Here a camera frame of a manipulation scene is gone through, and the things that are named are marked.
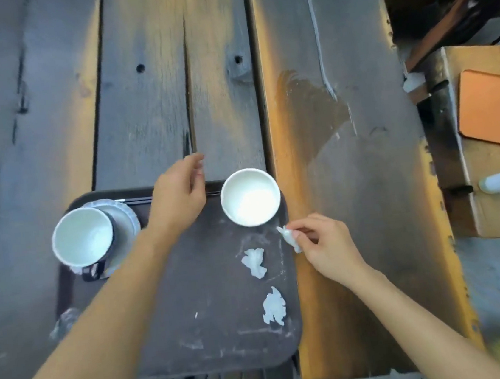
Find person's right hand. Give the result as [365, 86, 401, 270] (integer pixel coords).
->
[286, 208, 370, 293]

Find person's left hand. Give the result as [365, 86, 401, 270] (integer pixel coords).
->
[139, 152, 214, 242]

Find white tissue piece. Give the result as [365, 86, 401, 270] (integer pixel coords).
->
[276, 223, 304, 256]
[239, 247, 269, 281]
[260, 285, 289, 329]

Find person's right forearm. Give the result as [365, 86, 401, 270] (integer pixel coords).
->
[343, 249, 500, 379]

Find person's left forearm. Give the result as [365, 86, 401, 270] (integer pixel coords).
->
[0, 222, 201, 379]

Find white round bowl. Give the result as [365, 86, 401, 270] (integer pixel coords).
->
[218, 165, 284, 230]

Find black chopsticks pair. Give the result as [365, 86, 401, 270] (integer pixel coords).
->
[114, 188, 223, 208]

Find white scalloped saucer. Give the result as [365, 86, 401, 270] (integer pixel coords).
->
[66, 195, 147, 280]

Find dark rectangular serving tray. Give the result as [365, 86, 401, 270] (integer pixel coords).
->
[42, 171, 308, 379]

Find wooden bench seat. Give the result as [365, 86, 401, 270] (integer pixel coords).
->
[412, 40, 500, 251]

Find clear crumpled plastic wrap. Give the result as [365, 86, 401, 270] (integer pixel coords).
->
[47, 306, 84, 341]

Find orange rectangular pad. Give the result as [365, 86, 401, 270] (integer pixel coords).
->
[451, 66, 500, 151]

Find white cup with dark handle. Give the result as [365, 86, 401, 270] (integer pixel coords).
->
[48, 204, 122, 285]

